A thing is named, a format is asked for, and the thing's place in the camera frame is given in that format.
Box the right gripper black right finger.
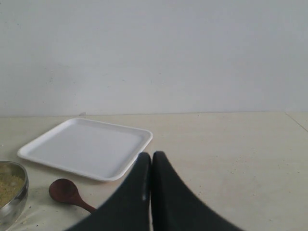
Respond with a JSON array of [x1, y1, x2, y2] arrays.
[[152, 151, 241, 231]]

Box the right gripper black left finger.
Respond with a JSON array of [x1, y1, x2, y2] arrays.
[[68, 153, 152, 231]]

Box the dark red wooden spoon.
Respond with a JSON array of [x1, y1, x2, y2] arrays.
[[49, 179, 96, 214]]

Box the white rectangular plastic tray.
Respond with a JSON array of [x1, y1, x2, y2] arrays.
[[17, 118, 153, 182]]

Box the steel bowl of yellow grain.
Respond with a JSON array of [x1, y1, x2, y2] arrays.
[[0, 161, 29, 231]]

